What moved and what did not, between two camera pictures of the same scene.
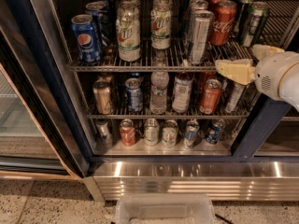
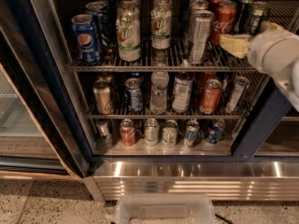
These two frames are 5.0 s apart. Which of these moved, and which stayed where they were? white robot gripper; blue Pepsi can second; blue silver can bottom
Moved: white robot gripper
Stayed: blue Pepsi can second; blue silver can bottom
